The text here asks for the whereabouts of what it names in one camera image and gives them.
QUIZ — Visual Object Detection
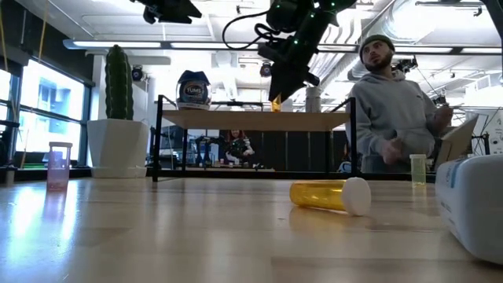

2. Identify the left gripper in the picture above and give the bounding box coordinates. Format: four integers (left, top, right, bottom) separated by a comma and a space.
130, 0, 204, 25

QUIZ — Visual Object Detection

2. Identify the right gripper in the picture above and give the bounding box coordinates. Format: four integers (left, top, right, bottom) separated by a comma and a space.
268, 40, 316, 104

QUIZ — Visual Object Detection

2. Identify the large white plastic bottle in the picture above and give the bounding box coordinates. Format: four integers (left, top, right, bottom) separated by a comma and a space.
306, 86, 323, 114

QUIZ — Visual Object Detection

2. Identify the Tums bottle blue cap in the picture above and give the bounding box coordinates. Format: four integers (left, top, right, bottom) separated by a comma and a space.
175, 69, 213, 112

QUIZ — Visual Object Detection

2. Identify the long amber vial white cap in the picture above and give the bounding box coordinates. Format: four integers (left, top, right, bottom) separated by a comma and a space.
289, 176, 373, 218

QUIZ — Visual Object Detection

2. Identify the green translucent vial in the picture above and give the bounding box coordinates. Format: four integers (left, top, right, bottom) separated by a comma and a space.
409, 153, 428, 187

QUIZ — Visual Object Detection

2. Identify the pink translucent vial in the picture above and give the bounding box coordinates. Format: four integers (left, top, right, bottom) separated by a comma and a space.
46, 141, 74, 193

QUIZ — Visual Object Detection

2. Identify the white bottle blue label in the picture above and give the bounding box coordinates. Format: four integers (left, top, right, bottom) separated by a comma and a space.
434, 153, 503, 266

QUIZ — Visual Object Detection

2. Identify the black crossbar with light strips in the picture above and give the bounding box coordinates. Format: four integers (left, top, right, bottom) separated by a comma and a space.
62, 38, 503, 56

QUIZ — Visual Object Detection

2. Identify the person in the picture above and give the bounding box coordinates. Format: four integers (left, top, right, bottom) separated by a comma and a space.
223, 129, 256, 166
345, 33, 455, 174

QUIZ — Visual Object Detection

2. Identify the green cactus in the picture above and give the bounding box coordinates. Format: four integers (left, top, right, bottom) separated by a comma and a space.
104, 44, 134, 121

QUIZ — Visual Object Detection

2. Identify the black spotlight cluster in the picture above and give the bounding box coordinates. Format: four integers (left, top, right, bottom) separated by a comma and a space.
392, 57, 419, 76

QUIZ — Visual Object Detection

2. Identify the white hexagonal plant pot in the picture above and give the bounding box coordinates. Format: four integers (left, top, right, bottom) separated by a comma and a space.
86, 119, 151, 180

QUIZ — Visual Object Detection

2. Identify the brown cardboard box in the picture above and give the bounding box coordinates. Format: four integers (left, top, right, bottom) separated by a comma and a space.
434, 115, 479, 171

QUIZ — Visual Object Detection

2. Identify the wooden shelf black metal frame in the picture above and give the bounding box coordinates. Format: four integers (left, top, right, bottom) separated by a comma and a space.
152, 94, 358, 184

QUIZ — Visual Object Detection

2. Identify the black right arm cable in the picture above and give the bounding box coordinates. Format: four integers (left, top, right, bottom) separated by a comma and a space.
221, 9, 278, 51

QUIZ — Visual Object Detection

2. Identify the black aluminium table frame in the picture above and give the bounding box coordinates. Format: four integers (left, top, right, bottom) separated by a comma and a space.
90, 167, 436, 184

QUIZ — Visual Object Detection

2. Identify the silver air duct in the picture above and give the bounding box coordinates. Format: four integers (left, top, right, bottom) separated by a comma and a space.
346, 0, 457, 83

